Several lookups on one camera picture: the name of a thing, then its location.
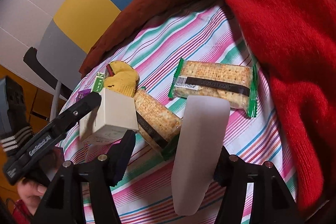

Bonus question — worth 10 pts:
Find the wooden cabinet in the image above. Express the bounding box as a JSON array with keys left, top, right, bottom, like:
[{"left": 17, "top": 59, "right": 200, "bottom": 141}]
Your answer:
[{"left": 1, "top": 65, "right": 53, "bottom": 202}]

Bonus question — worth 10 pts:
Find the grey yellow blue chair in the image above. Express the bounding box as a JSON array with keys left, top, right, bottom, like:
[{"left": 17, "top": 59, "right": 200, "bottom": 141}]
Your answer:
[{"left": 23, "top": 0, "right": 132, "bottom": 118}]

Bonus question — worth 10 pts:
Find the cracker pack green wrapper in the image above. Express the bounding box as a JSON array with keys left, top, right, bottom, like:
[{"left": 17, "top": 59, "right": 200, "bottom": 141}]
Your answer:
[{"left": 168, "top": 58, "right": 258, "bottom": 118}]

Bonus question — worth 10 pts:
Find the striped pink green tablecloth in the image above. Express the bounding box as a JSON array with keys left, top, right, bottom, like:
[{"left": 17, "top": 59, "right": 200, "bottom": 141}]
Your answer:
[{"left": 56, "top": 0, "right": 297, "bottom": 224}]

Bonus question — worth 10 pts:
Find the purple snack wrapper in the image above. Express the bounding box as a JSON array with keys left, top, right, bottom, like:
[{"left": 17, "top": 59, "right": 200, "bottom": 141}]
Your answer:
[{"left": 76, "top": 89, "right": 91, "bottom": 102}]

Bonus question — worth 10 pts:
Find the bright red sweater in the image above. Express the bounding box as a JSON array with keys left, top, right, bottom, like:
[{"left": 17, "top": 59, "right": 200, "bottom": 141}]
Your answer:
[{"left": 225, "top": 0, "right": 335, "bottom": 215}]

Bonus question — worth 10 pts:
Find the small green packet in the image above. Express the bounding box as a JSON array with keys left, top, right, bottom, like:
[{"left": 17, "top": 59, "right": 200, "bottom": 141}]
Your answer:
[{"left": 91, "top": 72, "right": 105, "bottom": 93}]

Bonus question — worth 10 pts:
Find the person hand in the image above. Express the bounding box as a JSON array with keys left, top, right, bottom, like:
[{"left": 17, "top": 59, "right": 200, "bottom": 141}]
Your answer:
[{"left": 17, "top": 178, "right": 47, "bottom": 215}]

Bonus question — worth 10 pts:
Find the cream carton box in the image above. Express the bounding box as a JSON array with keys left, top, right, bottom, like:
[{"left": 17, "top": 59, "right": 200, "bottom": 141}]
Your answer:
[{"left": 79, "top": 88, "right": 138, "bottom": 145}]

